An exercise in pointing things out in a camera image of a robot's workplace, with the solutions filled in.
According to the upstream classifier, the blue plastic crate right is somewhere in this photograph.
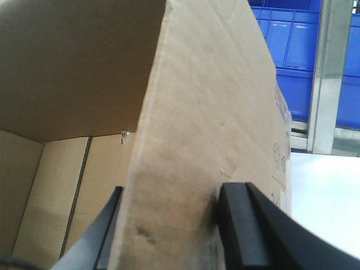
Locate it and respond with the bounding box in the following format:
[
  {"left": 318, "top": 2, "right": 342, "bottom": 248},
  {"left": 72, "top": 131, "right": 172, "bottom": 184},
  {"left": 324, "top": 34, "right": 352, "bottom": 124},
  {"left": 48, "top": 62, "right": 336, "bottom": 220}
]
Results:
[{"left": 337, "top": 13, "right": 359, "bottom": 129}]

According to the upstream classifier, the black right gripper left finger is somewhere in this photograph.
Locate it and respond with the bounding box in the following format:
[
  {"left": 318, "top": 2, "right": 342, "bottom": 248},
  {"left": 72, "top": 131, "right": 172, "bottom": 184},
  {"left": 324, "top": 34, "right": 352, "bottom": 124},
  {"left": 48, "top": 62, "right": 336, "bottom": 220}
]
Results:
[{"left": 53, "top": 186, "right": 124, "bottom": 269}]

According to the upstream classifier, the metal shelf upright post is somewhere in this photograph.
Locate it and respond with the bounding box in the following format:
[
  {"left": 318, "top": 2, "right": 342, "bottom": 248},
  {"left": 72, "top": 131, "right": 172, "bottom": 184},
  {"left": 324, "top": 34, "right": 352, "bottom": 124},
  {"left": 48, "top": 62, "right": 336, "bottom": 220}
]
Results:
[{"left": 307, "top": 1, "right": 353, "bottom": 155}]

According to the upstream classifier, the brown cardboard box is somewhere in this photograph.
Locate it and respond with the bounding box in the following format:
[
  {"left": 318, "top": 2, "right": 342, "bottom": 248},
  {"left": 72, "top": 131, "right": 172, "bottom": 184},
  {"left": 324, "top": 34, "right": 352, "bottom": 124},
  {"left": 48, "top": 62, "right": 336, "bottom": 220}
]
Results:
[{"left": 1, "top": 1, "right": 290, "bottom": 269}]

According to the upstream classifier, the blue plastic crate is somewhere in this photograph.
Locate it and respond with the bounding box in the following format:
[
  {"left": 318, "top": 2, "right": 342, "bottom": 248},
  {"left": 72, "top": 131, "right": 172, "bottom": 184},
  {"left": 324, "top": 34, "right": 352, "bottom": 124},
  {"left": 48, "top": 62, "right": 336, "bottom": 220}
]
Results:
[
  {"left": 249, "top": 1, "right": 321, "bottom": 122},
  {"left": 337, "top": 13, "right": 359, "bottom": 129}
]

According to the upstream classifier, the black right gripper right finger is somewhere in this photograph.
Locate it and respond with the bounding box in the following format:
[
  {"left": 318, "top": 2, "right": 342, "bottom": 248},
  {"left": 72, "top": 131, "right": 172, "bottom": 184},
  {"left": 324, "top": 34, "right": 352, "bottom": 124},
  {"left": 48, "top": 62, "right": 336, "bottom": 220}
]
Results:
[{"left": 218, "top": 182, "right": 359, "bottom": 269}]

